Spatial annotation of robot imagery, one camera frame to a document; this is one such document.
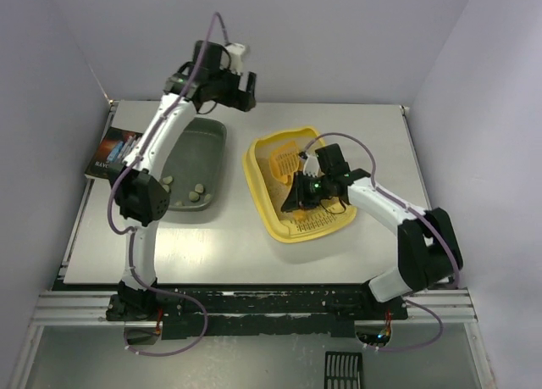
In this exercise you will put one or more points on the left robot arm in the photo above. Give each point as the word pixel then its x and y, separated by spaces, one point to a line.
pixel 137 201

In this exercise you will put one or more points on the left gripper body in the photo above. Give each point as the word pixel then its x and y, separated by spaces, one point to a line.
pixel 244 94

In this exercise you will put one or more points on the orange litter scoop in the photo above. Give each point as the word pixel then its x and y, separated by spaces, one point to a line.
pixel 284 162

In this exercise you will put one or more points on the aluminium frame rail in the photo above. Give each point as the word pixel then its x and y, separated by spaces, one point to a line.
pixel 80 307

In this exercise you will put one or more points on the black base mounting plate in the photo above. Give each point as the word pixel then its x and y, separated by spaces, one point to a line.
pixel 183 315

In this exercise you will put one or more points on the book with markers cover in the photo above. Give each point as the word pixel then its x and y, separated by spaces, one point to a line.
pixel 113 148

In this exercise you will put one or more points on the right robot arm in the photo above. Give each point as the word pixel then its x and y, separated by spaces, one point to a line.
pixel 427 248

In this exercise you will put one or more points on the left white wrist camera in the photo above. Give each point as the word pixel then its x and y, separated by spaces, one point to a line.
pixel 236 54

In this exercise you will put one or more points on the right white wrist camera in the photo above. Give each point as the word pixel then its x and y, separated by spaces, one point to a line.
pixel 310 164

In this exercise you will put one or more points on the beige litter pellets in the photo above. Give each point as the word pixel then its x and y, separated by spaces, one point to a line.
pixel 278 192

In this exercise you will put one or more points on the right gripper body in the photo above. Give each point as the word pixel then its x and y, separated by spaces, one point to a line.
pixel 301 192

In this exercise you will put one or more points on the yellow litter box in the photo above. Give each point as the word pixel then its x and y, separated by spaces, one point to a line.
pixel 332 219

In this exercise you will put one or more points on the dark grey plastic tray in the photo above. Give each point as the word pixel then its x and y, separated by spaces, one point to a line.
pixel 196 158

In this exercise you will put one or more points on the black vent grille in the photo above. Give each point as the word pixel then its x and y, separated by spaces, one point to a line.
pixel 343 370

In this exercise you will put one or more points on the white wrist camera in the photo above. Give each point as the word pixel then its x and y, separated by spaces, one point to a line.
pixel 310 164
pixel 236 54

